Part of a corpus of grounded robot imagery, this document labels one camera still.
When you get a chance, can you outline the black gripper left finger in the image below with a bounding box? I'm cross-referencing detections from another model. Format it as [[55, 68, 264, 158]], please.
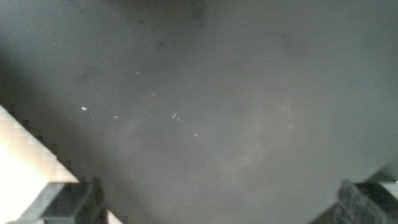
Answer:
[[14, 178, 108, 224]]

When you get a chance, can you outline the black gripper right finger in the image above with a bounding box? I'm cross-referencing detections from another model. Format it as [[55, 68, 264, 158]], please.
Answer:
[[309, 180, 398, 224]]

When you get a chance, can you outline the white fence wall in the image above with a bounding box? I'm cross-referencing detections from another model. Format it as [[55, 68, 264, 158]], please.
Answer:
[[0, 105, 78, 224]]

